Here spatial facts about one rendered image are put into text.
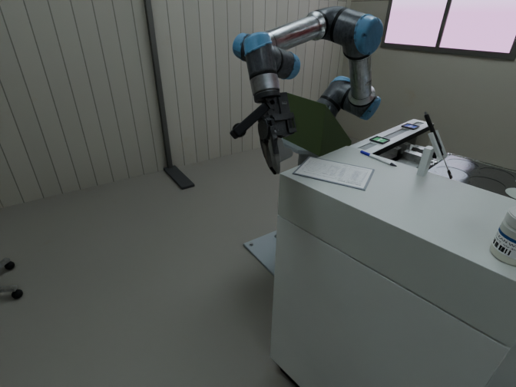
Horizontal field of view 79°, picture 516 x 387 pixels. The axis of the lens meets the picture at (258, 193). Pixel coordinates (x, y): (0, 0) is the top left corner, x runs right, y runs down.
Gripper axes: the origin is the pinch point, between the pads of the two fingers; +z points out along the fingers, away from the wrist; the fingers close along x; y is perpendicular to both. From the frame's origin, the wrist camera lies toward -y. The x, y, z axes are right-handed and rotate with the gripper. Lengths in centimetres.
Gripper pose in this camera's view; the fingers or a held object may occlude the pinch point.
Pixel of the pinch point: (272, 170)
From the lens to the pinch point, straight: 84.6
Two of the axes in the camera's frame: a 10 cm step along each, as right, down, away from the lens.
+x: -3.2, 0.2, 9.5
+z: 1.9, 9.8, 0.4
